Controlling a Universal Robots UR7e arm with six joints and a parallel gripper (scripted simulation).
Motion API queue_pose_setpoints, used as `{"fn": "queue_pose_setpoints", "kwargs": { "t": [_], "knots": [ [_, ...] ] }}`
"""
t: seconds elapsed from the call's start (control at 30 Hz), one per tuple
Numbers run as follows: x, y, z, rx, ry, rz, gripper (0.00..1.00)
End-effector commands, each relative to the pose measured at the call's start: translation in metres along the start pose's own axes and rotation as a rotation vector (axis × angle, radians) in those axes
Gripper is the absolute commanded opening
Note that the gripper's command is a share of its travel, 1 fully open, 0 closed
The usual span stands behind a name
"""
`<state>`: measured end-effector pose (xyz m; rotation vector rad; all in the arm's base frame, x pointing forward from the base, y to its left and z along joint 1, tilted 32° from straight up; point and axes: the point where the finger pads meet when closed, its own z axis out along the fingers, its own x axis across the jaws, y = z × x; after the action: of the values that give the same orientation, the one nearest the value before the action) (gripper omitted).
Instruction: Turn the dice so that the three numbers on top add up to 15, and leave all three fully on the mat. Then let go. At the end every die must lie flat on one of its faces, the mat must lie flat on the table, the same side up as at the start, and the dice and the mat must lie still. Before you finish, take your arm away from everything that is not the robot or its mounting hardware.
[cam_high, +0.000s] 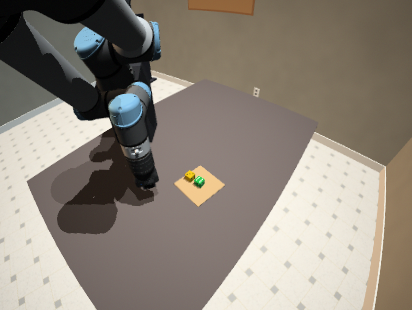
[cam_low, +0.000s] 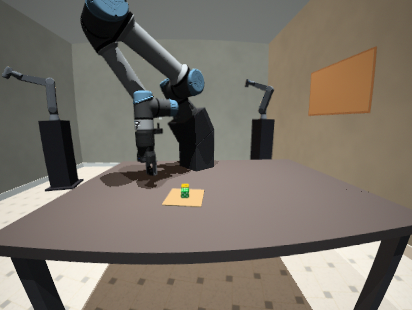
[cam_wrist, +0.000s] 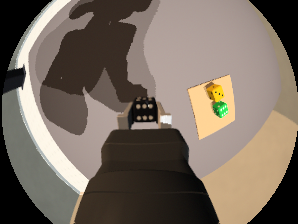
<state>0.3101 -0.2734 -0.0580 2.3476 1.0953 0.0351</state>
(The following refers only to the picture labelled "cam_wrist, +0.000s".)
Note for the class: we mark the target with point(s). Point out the yellow die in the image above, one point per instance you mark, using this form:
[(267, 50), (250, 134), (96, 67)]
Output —
[(215, 92)]

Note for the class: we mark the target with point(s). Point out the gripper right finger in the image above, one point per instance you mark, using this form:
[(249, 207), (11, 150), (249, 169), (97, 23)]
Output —
[(163, 119)]

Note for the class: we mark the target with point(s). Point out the peach flat mat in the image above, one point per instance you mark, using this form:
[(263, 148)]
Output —
[(206, 120)]

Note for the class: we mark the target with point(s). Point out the green die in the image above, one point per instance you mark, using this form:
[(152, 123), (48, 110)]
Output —
[(220, 109)]

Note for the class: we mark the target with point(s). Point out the black die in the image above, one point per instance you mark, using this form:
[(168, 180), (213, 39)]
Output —
[(144, 109)]

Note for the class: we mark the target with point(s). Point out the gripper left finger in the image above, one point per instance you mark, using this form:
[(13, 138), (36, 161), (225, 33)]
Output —
[(126, 119)]

